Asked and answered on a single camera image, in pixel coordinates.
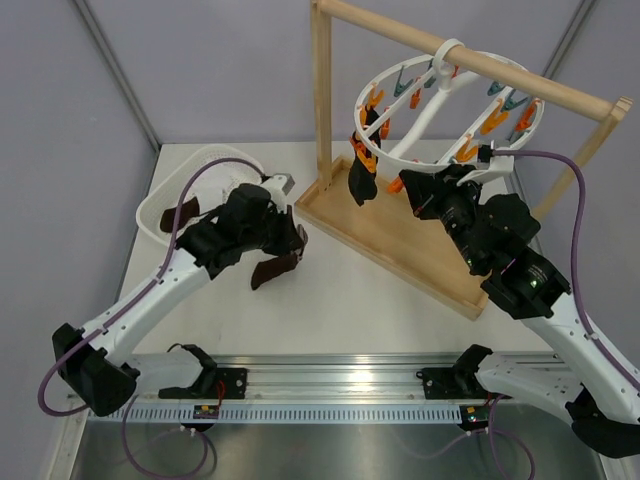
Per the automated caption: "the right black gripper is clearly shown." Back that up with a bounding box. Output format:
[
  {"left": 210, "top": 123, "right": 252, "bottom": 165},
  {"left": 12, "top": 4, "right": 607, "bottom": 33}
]
[{"left": 404, "top": 164, "right": 488, "bottom": 273}]

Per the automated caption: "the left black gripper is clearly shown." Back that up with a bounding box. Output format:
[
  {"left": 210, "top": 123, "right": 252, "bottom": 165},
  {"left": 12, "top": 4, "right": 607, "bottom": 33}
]
[{"left": 241, "top": 204, "right": 304, "bottom": 258}]

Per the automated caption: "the brown sock with stripes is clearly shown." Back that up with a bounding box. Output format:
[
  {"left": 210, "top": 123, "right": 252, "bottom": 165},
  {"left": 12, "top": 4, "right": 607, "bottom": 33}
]
[{"left": 250, "top": 253, "right": 299, "bottom": 291}]

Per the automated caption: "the white slotted cable duct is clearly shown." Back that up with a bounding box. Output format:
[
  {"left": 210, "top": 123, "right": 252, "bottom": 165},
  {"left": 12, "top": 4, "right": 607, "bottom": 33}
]
[{"left": 102, "top": 402, "right": 462, "bottom": 425}]

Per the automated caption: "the black sock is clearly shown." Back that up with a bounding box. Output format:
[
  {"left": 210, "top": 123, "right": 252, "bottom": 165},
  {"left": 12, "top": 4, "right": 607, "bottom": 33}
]
[
  {"left": 348, "top": 151, "right": 378, "bottom": 206},
  {"left": 350, "top": 106, "right": 381, "bottom": 148}
]

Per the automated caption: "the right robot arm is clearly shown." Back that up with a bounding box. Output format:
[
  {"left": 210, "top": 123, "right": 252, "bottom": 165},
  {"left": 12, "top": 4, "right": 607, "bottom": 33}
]
[{"left": 399, "top": 165, "right": 639, "bottom": 459}]

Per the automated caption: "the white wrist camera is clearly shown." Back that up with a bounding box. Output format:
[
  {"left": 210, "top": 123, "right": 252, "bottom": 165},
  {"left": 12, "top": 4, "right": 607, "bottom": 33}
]
[
  {"left": 457, "top": 140, "right": 515, "bottom": 186},
  {"left": 260, "top": 173, "right": 295, "bottom": 213}
]

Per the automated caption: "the wooden hanger rack frame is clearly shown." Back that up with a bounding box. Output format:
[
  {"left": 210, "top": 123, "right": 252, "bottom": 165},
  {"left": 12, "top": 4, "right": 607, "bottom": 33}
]
[{"left": 296, "top": 1, "right": 633, "bottom": 320}]

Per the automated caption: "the dark brown small sock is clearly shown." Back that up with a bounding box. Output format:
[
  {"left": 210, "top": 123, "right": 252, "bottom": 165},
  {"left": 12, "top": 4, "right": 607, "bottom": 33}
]
[{"left": 159, "top": 197, "right": 200, "bottom": 234}]

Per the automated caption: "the aluminium mounting rail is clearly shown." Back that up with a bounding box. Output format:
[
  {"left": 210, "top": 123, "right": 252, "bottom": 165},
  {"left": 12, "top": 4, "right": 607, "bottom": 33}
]
[{"left": 66, "top": 352, "right": 576, "bottom": 405}]

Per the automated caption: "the white round clip hanger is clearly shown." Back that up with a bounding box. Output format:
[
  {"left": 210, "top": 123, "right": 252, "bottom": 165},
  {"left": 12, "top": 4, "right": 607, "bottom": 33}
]
[{"left": 352, "top": 40, "right": 545, "bottom": 177}]

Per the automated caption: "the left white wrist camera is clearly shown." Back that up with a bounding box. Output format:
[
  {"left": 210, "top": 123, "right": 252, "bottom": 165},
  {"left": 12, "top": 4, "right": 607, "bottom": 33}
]
[{"left": 260, "top": 173, "right": 295, "bottom": 213}]

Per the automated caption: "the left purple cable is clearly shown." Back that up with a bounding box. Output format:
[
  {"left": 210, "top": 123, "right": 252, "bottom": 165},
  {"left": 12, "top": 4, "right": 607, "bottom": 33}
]
[{"left": 37, "top": 157, "right": 276, "bottom": 476}]

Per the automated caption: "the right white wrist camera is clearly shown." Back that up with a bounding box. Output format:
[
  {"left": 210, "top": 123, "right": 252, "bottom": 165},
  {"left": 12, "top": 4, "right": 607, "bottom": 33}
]
[{"left": 457, "top": 140, "right": 515, "bottom": 186}]

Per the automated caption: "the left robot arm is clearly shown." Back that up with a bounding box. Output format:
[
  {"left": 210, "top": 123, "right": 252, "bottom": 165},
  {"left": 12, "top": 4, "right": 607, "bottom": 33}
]
[{"left": 52, "top": 174, "right": 308, "bottom": 417}]

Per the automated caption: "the white sock in basket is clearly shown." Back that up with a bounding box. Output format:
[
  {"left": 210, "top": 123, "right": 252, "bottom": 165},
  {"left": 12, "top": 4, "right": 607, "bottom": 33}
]
[{"left": 193, "top": 185, "right": 229, "bottom": 204}]

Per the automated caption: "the white perforated plastic basket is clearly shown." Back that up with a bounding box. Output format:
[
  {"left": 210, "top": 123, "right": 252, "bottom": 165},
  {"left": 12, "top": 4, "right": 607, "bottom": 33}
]
[{"left": 136, "top": 144, "right": 265, "bottom": 246}]

